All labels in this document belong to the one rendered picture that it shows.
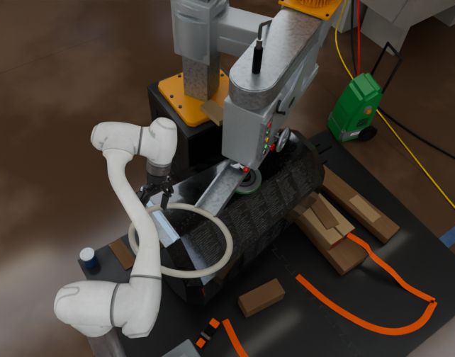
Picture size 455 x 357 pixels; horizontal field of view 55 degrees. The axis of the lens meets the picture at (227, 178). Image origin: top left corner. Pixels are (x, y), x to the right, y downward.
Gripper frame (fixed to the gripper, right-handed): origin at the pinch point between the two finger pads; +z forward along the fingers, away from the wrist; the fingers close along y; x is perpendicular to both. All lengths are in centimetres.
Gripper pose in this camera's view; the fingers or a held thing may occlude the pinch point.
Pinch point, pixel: (150, 212)
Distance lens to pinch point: 178.3
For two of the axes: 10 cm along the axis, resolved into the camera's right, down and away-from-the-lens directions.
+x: -7.3, -5.1, 4.5
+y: 6.5, -3.0, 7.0
